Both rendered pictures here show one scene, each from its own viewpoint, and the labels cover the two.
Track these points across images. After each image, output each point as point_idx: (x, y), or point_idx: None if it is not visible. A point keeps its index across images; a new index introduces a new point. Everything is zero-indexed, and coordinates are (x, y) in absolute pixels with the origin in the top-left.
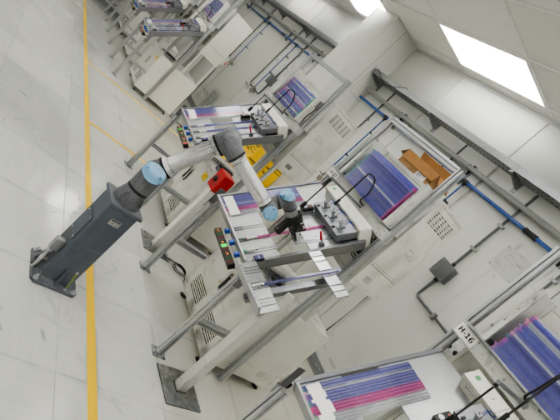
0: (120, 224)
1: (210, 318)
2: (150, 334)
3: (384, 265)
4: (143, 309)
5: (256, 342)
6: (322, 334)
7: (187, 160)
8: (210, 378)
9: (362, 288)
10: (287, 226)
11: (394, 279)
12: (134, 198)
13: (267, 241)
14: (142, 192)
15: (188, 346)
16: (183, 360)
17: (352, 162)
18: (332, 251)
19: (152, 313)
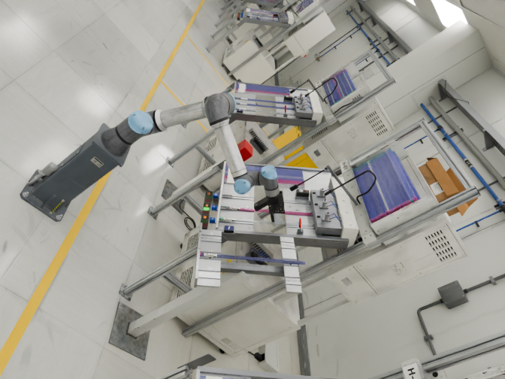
0: (102, 164)
1: (188, 274)
2: (126, 274)
3: (368, 271)
4: (131, 250)
5: (222, 310)
6: (291, 322)
7: (177, 116)
8: (173, 330)
9: (340, 289)
10: (266, 204)
11: (378, 289)
12: (117, 142)
13: (249, 215)
14: (125, 137)
15: (164, 294)
16: (151, 306)
17: (364, 158)
18: (309, 241)
19: (138, 256)
